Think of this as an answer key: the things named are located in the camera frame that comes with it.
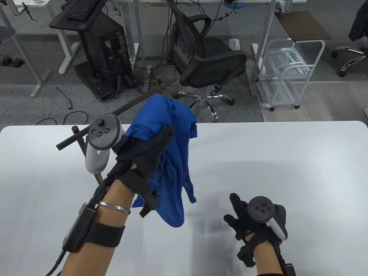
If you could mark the black chair with chrome base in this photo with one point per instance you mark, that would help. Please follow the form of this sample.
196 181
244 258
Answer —
359 26

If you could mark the black computer tower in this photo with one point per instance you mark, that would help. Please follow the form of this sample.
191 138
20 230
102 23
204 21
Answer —
95 37

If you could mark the black computer cart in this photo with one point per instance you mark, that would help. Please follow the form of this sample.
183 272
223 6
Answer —
66 24

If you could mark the white floor outlet box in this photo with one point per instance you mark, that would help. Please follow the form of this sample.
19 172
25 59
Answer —
235 44

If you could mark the blue t-shirt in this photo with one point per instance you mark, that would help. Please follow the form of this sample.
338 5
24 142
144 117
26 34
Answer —
172 184

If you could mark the black mesh office chair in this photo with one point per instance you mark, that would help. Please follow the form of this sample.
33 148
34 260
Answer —
212 60

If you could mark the white desktop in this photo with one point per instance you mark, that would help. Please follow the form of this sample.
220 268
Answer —
287 172

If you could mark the person's left hand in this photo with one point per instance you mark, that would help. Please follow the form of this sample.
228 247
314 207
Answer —
138 161

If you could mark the blue plastic container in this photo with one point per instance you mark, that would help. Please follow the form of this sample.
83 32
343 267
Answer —
234 4

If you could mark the grey white handheld controller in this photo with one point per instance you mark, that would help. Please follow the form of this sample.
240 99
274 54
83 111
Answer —
100 132
260 210

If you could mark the person's right forearm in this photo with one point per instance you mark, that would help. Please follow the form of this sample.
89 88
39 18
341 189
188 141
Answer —
267 258

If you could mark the silver bangle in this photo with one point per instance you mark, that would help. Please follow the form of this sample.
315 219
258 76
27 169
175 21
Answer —
115 207

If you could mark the black rounded object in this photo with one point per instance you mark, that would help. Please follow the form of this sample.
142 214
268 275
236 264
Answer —
5 61
18 63

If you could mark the person's right hand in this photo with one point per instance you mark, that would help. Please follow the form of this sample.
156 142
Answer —
240 227

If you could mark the brown top side table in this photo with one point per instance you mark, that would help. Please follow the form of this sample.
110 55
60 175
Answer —
304 26

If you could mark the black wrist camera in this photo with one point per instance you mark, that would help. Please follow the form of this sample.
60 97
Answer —
247 257
149 201

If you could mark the white standing desk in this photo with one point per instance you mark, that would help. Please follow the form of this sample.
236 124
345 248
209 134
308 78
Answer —
69 59

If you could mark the black keyboard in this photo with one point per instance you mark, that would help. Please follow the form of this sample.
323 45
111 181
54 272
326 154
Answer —
80 8

